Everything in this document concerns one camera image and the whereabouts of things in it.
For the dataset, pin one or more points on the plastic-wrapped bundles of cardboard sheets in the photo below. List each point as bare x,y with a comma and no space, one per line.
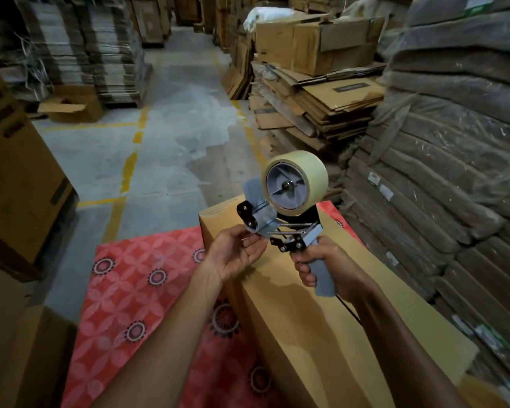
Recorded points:
454,157

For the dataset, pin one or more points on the person's right hand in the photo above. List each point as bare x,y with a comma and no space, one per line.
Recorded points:
340,267

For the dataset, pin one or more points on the grey black tape dispenser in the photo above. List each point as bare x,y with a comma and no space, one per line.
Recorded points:
324,281

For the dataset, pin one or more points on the messy pile of flattened cartons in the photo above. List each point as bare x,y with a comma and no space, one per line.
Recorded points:
323,106

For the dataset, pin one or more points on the person's left forearm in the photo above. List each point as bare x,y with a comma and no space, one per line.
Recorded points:
170,335

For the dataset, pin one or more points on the beige packing tape roll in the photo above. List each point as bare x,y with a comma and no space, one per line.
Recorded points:
312,174

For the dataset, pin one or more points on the large printed cardboard box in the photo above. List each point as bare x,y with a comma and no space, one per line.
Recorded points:
17,182

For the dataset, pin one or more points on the person's left hand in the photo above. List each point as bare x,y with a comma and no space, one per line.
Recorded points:
227,254

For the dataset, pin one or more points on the small open cardboard box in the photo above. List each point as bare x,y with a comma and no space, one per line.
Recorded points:
74,107

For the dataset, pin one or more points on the tall stack of flattened cartons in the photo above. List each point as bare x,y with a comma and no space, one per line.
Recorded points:
106,50

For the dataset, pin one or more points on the person's right forearm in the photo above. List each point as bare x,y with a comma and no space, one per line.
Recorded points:
399,348

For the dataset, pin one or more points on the plain brown cardboard box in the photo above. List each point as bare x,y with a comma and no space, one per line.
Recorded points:
12,352

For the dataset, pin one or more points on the long brown cardboard box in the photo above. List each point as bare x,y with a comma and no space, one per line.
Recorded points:
306,339

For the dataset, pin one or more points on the red patterned floor mat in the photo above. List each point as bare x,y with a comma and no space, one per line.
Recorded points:
131,293

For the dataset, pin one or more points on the person's right fingers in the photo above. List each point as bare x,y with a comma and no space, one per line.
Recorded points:
304,269

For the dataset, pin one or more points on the distant stacks of brown cartons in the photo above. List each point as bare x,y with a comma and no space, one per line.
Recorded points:
229,21

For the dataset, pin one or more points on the person's left thumb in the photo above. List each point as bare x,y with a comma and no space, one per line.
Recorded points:
241,230

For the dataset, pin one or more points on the open worn cardboard box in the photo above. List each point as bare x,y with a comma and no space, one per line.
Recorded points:
323,44

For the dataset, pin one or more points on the white plastic sack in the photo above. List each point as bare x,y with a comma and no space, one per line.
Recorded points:
265,16

